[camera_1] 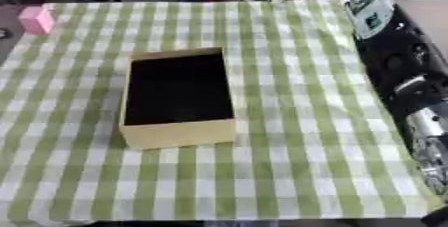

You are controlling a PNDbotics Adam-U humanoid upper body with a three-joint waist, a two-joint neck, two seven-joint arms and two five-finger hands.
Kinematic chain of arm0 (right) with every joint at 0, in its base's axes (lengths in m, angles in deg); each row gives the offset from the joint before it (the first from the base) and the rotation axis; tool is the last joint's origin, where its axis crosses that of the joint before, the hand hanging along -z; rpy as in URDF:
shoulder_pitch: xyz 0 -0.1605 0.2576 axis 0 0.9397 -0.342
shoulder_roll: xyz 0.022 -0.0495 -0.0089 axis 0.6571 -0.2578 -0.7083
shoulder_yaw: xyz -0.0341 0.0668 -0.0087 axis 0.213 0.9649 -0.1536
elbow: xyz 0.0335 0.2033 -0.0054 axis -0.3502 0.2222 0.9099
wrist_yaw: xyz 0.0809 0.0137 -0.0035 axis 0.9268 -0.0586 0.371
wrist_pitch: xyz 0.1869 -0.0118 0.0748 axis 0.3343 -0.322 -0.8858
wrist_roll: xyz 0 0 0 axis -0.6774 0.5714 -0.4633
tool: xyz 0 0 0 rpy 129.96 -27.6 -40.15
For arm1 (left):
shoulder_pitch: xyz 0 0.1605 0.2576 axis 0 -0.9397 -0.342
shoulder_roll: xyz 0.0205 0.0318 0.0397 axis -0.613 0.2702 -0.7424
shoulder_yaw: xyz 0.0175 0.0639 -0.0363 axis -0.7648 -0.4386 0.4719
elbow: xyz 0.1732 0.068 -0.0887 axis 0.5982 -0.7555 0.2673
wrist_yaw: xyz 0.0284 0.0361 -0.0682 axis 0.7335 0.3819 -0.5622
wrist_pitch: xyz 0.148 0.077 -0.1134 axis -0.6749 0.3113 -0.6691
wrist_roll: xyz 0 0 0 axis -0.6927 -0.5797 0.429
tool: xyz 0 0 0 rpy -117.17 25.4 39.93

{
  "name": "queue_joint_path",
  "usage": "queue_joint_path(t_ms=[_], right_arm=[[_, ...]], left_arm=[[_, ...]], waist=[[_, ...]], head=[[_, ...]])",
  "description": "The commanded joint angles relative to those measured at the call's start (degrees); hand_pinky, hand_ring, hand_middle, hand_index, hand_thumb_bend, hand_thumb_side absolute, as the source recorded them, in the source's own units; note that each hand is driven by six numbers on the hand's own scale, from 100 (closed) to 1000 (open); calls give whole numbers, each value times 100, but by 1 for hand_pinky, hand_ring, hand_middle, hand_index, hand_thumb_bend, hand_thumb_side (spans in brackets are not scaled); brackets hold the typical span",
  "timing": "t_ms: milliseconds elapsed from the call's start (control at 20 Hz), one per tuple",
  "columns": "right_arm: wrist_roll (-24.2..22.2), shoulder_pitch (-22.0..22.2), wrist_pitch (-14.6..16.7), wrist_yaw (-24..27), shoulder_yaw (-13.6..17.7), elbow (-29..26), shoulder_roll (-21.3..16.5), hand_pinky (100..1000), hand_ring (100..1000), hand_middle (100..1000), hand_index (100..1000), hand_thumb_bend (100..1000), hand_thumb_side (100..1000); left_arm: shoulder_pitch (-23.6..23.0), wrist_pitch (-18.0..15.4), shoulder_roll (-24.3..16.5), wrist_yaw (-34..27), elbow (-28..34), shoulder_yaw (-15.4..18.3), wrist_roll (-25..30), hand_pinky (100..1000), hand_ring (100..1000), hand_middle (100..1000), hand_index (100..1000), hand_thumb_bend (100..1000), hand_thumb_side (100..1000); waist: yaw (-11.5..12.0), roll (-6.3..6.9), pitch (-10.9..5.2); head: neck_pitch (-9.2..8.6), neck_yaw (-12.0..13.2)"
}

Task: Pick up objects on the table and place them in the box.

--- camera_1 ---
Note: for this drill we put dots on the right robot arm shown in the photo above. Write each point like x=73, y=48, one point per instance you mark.
x=402, y=61

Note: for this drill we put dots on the tan cardboard box, black inside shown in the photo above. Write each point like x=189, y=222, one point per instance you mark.
x=175, y=134

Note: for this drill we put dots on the pink rectangular block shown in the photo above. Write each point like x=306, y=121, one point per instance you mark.
x=36, y=21

